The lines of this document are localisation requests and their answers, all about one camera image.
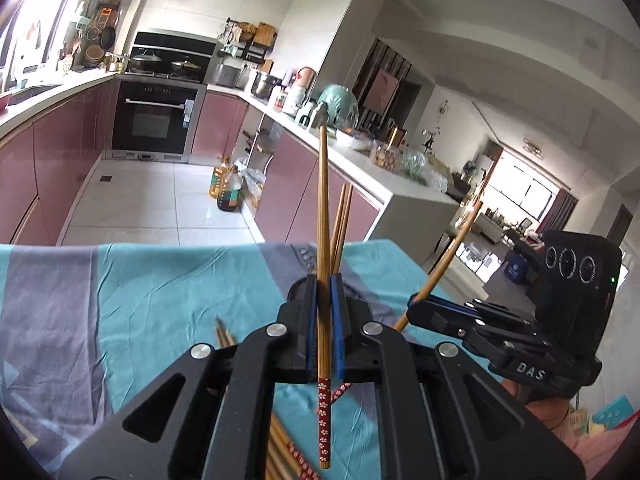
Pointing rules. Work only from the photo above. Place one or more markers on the black wok with lid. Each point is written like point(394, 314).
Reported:
point(145, 62)

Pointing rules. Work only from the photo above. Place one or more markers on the blue bin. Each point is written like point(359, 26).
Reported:
point(516, 270)

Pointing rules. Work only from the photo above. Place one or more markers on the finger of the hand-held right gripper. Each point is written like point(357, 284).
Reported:
point(440, 319)
point(440, 302)

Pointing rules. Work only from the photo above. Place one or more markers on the steel pot with glass lid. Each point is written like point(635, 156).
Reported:
point(185, 69)

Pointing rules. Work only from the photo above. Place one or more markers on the kitchen window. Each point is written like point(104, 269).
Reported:
point(40, 10)

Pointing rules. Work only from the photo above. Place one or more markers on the bamboo chopstick red floral end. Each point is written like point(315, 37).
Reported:
point(324, 210)
point(450, 250)

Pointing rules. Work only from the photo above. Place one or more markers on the large steel stockpot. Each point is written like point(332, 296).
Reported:
point(264, 86)

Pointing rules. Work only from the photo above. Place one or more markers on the green plastic bag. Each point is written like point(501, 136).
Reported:
point(422, 170)

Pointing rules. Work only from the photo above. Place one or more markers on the pink electric kettle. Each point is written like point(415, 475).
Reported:
point(305, 77)

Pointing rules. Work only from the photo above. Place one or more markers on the person's right hand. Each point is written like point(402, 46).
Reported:
point(545, 410)

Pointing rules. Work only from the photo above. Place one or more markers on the orange hanging grater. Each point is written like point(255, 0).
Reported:
point(105, 16)

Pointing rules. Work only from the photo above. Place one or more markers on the black range hood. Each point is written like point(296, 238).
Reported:
point(170, 42)

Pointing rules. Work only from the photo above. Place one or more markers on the dark cooking oil bottle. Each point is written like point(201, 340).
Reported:
point(230, 195)

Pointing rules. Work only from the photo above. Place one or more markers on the clear cookie container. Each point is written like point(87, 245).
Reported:
point(385, 156)

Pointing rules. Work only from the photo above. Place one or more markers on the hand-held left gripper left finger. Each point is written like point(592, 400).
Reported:
point(313, 320)

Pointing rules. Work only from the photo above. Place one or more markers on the white bowl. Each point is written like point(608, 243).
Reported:
point(361, 143)

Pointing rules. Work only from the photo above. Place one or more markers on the pink base cabinets with appliances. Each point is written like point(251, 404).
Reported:
point(300, 180)

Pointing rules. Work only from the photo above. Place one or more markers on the pink base cabinets with sink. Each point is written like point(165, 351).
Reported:
point(55, 160)

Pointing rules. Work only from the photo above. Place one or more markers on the blue box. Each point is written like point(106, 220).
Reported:
point(612, 412)

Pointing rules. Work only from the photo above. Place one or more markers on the clear plastic bag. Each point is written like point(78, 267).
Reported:
point(252, 177)

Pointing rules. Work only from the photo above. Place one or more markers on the framed wall painting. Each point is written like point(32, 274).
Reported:
point(382, 89)

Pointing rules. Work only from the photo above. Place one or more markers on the dark red curtain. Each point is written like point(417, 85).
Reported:
point(557, 210)

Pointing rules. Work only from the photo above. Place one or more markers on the black built-in oven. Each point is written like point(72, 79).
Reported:
point(150, 120)

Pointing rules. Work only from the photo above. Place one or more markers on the blue grey printed tablecloth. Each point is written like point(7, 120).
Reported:
point(150, 300)

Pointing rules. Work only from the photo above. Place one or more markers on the yellow cooking oil bottle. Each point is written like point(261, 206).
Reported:
point(219, 180)

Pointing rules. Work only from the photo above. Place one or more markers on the bundle of bamboo chopsticks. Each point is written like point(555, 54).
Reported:
point(342, 230)

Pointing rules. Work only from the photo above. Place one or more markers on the black wall shelf rack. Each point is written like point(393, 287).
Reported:
point(250, 45)

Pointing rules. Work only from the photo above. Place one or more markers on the light sofa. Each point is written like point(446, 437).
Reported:
point(489, 226)

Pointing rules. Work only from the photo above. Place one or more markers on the ceiling lamp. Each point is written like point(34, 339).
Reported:
point(533, 147)

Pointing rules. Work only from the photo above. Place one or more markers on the wooden cutting board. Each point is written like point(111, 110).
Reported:
point(264, 35)

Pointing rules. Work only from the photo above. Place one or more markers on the hanging black frying pan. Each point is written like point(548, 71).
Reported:
point(107, 37)

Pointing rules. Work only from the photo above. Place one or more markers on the pile of bamboo chopsticks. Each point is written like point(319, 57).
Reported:
point(292, 455)

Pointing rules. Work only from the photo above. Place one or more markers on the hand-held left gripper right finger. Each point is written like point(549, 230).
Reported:
point(336, 325)

